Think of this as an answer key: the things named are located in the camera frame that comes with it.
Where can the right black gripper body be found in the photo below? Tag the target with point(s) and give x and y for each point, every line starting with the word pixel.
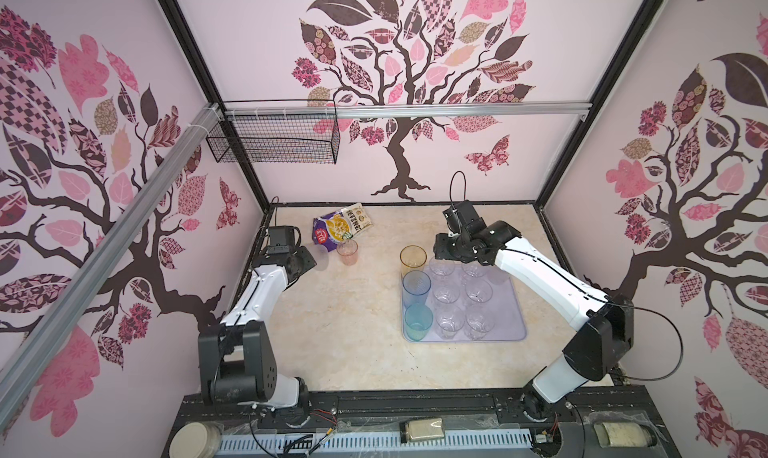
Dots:
pixel 449 248

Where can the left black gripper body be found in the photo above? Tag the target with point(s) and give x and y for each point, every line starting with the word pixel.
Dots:
pixel 304 260

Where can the clear glass back row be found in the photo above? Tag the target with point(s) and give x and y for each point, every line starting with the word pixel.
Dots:
pixel 478 291

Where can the clear ribbed glass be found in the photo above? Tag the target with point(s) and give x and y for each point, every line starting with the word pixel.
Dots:
pixel 449 320
pixel 445 292

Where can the yellow tall glass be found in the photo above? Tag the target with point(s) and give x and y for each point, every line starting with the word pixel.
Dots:
pixel 412 258

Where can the lilac plastic tray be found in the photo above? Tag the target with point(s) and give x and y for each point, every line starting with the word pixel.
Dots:
pixel 509 327

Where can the blue tall glass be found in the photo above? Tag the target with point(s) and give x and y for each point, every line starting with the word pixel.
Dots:
pixel 416 286

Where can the teal frosted glass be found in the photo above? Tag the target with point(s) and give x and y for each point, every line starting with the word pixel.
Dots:
pixel 417 320

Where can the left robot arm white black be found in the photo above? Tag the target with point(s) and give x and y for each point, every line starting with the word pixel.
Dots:
pixel 237 363

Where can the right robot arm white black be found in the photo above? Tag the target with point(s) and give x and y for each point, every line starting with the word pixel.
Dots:
pixel 604 324

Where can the purple snack bag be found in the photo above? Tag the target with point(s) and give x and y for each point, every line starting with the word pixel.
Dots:
pixel 338 227

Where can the pink small glass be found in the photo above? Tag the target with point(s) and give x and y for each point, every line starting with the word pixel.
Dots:
pixel 348 252

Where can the small beige box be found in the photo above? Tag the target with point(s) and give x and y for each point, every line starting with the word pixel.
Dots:
pixel 420 430

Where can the beige tape roll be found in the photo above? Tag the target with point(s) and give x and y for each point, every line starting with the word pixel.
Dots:
pixel 196 440

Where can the beige cylinder in wrap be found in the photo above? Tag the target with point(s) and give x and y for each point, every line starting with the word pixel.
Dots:
pixel 623 435

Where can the black wire basket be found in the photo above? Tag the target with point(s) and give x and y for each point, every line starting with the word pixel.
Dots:
pixel 277 132

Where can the aluminium rail back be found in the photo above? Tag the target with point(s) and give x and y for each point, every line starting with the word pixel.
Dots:
pixel 420 111

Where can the aluminium rail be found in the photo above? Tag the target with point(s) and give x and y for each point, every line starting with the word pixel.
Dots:
pixel 420 111
pixel 24 368

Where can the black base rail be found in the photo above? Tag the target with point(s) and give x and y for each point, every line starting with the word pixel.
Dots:
pixel 503 404

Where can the white slotted cable duct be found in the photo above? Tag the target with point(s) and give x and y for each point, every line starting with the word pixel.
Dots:
pixel 358 443

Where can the aluminium rail left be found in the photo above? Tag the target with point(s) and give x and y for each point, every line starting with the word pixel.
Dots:
pixel 24 368

